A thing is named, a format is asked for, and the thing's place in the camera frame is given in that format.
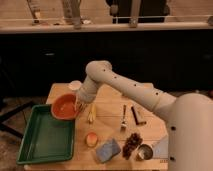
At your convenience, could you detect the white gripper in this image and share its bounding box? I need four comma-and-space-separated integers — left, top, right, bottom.
76, 77, 100, 112

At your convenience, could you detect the orange bowl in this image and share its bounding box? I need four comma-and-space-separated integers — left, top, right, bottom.
51, 93, 79, 120

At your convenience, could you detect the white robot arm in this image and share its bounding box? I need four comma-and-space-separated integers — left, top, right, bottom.
77, 61, 213, 171

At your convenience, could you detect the green plastic tray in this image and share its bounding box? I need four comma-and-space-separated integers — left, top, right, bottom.
17, 105, 75, 165

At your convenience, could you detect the yellow banana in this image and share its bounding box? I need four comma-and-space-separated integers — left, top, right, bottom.
87, 104, 96, 124

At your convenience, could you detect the white cup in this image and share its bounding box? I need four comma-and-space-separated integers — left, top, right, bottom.
68, 80, 82, 91

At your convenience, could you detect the red yellow apple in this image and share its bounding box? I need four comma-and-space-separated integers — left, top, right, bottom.
86, 132, 98, 147

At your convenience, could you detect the wooden table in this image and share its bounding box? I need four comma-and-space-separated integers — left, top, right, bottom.
24, 85, 167, 171

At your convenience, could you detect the metal fork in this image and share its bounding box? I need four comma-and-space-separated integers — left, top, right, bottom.
121, 105, 126, 131

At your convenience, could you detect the blue sponge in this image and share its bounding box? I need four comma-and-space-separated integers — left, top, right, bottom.
96, 139, 121, 163

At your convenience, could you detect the brown chocolate bar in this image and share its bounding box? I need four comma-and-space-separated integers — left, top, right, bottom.
131, 106, 146, 125

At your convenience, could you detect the dark grape bunch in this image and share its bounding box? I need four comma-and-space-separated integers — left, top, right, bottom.
122, 133, 143, 160

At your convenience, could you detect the metal cup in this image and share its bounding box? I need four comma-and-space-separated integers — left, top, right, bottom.
138, 144, 153, 160

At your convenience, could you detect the grey cloth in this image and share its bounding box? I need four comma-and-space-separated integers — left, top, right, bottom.
152, 136, 168, 159

